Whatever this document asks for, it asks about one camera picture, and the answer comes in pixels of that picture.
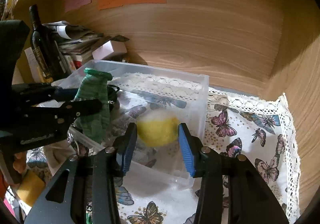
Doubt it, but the butterfly print lace cloth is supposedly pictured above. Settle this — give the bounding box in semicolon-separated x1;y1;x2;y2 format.
24;74;301;224

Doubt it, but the clear plastic storage bin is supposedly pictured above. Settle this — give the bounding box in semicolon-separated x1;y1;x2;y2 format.
59;60;208;189

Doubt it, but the dark wine bottle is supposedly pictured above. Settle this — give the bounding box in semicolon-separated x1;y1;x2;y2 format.
29;4;67;82

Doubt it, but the stack of papers and books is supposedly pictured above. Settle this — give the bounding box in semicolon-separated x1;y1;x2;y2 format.
42;20;131;70

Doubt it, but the small white cardboard box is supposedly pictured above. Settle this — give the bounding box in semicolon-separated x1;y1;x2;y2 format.
92;41;127;60

